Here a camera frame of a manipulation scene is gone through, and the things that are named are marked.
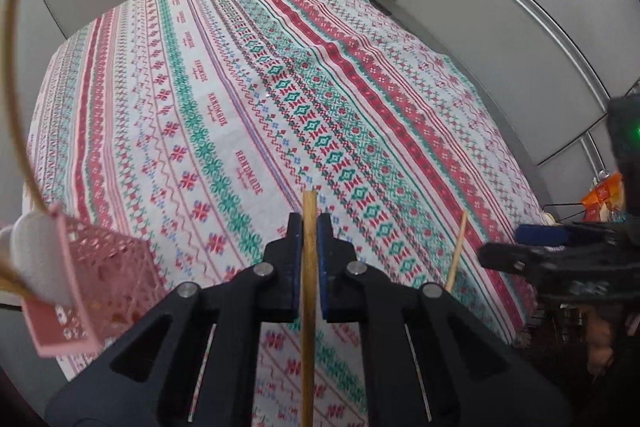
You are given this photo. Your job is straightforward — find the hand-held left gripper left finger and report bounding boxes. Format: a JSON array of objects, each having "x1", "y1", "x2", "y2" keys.
[{"x1": 44, "y1": 212, "x2": 303, "y2": 427}]

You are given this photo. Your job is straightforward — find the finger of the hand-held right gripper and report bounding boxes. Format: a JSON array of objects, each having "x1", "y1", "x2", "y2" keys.
[
  {"x1": 515, "y1": 223, "x2": 617, "y2": 248},
  {"x1": 477, "y1": 242, "x2": 552, "y2": 281}
]

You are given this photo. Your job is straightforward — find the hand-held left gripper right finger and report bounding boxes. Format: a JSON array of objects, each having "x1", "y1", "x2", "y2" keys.
[{"x1": 316, "y1": 212, "x2": 572, "y2": 427}]

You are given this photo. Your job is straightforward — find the dark wooden chopstick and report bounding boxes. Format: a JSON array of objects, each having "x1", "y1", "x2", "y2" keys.
[{"x1": 301, "y1": 190, "x2": 319, "y2": 427}]

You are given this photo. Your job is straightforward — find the pink plastic basket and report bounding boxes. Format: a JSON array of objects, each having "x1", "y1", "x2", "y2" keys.
[{"x1": 22, "y1": 202, "x2": 163, "y2": 358}]

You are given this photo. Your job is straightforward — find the person's right hand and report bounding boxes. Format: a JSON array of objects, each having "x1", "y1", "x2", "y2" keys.
[{"x1": 584, "y1": 306, "x2": 618, "y2": 375}]

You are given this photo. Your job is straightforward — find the orange snack packet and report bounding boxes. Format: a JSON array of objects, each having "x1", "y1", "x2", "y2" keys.
[{"x1": 581, "y1": 173, "x2": 625, "y2": 222}]

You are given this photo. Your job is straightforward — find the red green patterned tablecloth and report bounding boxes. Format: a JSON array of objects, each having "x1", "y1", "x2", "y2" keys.
[{"x1": 22, "y1": 0, "x2": 548, "y2": 427}]

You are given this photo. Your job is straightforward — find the white plastic spoon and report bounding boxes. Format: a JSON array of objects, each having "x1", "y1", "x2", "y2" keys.
[{"x1": 0, "y1": 213, "x2": 76, "y2": 305}]

